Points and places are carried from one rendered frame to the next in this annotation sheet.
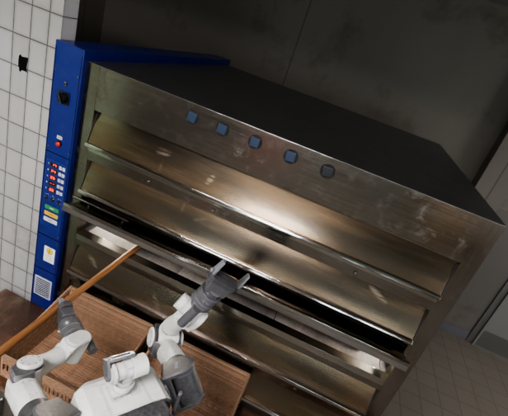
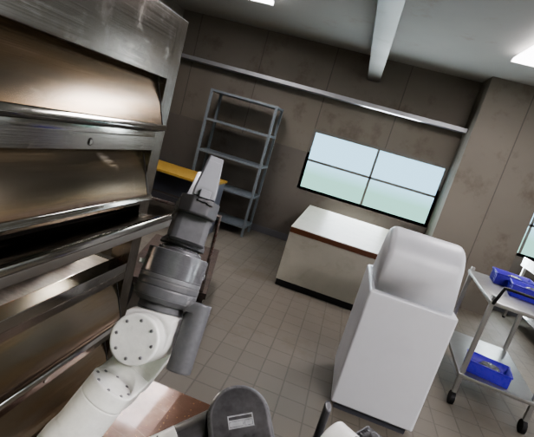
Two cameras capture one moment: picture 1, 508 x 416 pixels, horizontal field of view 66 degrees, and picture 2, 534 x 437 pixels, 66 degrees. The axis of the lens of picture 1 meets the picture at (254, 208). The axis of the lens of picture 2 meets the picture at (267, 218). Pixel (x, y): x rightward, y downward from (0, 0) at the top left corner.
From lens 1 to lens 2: 136 cm
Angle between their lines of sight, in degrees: 85
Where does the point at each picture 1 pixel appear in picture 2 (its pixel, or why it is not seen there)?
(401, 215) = (124, 26)
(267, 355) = not seen: outside the picture
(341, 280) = (71, 165)
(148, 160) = not seen: outside the picture
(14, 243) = not seen: outside the picture
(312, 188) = not seen: outside the picture
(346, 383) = (94, 304)
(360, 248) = (93, 95)
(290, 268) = (1, 190)
